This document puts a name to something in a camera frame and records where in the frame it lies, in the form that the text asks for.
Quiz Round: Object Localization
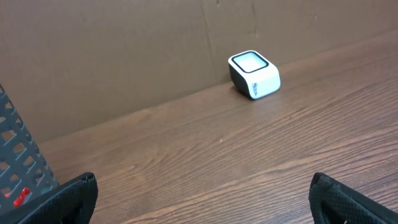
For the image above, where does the orange spaghetti packet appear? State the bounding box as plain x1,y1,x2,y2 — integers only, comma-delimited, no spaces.
1,187,31,208

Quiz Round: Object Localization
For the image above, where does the white barcode scanner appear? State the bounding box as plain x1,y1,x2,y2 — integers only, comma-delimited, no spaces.
228,50,281,100

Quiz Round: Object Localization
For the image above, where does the grey plastic mesh basket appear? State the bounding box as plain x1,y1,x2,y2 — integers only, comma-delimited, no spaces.
1,88,60,215

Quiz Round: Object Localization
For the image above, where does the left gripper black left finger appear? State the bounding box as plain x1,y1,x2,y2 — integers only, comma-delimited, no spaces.
1,172,98,224

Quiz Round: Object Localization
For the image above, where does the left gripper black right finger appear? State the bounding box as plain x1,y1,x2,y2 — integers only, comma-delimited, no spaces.
308,172,397,224

